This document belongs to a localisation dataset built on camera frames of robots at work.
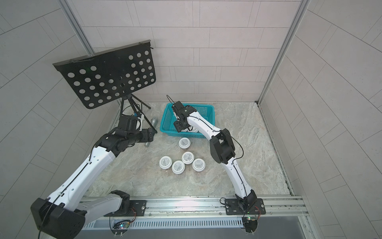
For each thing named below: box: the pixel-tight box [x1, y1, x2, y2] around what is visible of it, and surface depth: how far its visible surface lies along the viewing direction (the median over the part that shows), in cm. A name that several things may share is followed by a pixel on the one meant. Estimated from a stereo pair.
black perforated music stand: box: [52, 39, 158, 134], surface depth 72 cm
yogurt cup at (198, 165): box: [191, 158, 206, 172], surface depth 80 cm
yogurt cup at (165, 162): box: [159, 155, 173, 170], surface depth 81 cm
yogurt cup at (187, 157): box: [181, 151, 195, 165], surface depth 83 cm
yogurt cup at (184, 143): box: [178, 136, 191, 149], surface depth 88 cm
